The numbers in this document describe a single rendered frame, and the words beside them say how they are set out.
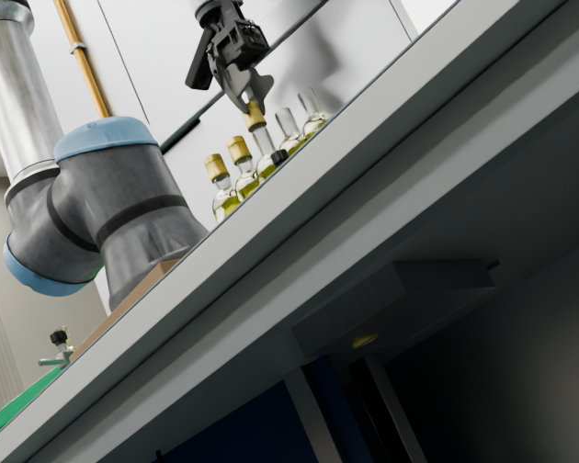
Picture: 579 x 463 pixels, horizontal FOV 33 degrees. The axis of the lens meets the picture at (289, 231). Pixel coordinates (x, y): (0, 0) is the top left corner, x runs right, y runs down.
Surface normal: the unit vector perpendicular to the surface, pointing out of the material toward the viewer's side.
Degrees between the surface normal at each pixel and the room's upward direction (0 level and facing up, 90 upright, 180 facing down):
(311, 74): 90
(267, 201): 90
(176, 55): 90
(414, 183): 90
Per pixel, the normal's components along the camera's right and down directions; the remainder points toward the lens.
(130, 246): -0.47, -0.38
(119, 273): -0.66, -0.24
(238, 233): -0.72, 0.06
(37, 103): 0.51, -0.53
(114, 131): 0.25, -0.48
